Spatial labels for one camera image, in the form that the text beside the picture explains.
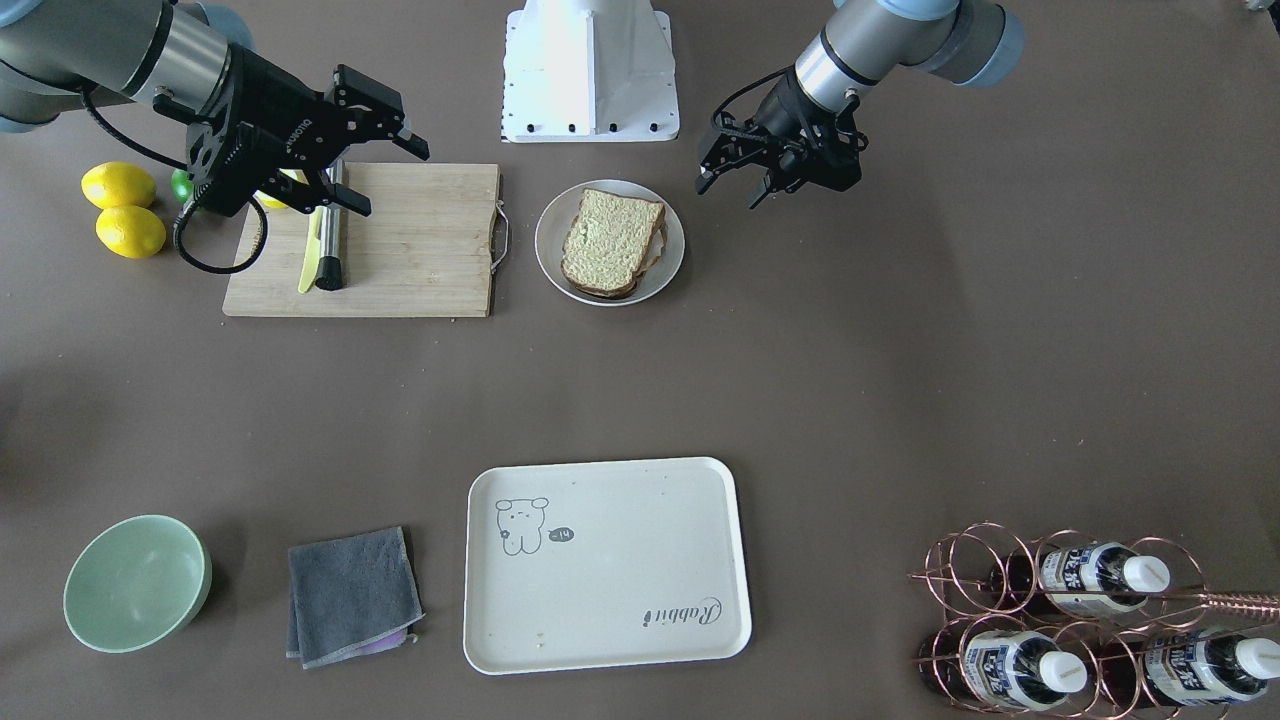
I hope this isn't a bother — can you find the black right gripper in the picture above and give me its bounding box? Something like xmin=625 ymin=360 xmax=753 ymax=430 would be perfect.
xmin=155 ymin=45 xmax=430 ymax=217

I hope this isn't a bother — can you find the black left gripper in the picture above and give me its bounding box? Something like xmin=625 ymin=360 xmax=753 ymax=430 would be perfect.
xmin=695 ymin=68 xmax=868 ymax=210

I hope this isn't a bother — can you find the white round plate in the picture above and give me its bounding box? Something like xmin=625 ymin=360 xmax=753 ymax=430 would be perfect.
xmin=534 ymin=179 xmax=687 ymax=307

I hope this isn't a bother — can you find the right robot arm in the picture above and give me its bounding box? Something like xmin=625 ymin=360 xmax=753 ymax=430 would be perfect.
xmin=1 ymin=1 xmax=429 ymax=217

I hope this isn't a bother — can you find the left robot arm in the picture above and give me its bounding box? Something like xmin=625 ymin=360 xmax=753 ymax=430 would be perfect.
xmin=695 ymin=1 xmax=1025 ymax=208

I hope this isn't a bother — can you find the cream rectangular tray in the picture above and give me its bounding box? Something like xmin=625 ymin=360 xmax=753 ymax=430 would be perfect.
xmin=462 ymin=457 xmax=753 ymax=676

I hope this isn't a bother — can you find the half lemon slice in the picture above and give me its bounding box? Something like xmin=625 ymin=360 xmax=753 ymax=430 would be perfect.
xmin=253 ymin=169 xmax=306 ymax=209

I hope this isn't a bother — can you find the yellow plastic knife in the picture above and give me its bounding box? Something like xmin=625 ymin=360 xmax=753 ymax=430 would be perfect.
xmin=297 ymin=208 xmax=325 ymax=293

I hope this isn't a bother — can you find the bamboo cutting board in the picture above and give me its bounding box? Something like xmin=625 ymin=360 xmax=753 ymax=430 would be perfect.
xmin=223 ymin=161 xmax=500 ymax=318

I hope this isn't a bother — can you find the green lime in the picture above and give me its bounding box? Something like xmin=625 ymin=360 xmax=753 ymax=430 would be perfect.
xmin=170 ymin=168 xmax=195 ymax=206

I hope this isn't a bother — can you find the yellow lemon lower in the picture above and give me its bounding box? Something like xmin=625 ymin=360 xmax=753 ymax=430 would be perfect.
xmin=95 ymin=206 xmax=166 ymax=259

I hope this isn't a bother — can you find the yellow lemon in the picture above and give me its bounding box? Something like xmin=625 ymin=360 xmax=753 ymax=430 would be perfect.
xmin=79 ymin=161 xmax=157 ymax=210
xmin=95 ymin=206 xmax=166 ymax=259

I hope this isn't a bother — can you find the yellow lemon upper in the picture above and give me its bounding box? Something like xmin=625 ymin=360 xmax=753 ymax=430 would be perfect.
xmin=79 ymin=161 xmax=157 ymax=210

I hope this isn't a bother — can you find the grey folded cloth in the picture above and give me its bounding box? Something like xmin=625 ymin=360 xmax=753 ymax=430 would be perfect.
xmin=285 ymin=527 xmax=425 ymax=669

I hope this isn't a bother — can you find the green bowl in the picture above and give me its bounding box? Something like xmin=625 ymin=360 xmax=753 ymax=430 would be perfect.
xmin=63 ymin=514 xmax=212 ymax=653

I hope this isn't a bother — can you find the dark drink bottle back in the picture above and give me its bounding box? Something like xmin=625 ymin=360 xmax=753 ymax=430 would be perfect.
xmin=980 ymin=542 xmax=1172 ymax=620

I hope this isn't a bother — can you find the dark drink bottle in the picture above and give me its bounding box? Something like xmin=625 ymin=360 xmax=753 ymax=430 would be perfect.
xmin=980 ymin=542 xmax=1172 ymax=620
xmin=916 ymin=630 xmax=1091 ymax=711
xmin=1098 ymin=628 xmax=1279 ymax=708

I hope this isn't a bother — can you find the dark drink bottle middle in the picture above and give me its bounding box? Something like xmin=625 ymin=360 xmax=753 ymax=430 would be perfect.
xmin=916 ymin=630 xmax=1091 ymax=711

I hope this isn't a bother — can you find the dark drink bottle front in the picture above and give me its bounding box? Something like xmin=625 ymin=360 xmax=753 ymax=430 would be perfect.
xmin=1098 ymin=628 xmax=1279 ymax=708

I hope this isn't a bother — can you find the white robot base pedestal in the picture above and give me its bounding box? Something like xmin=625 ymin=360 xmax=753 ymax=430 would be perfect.
xmin=500 ymin=1 xmax=681 ymax=143

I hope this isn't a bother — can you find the copper wire bottle rack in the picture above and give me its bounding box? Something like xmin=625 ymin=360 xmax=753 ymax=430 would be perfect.
xmin=914 ymin=521 xmax=1277 ymax=719

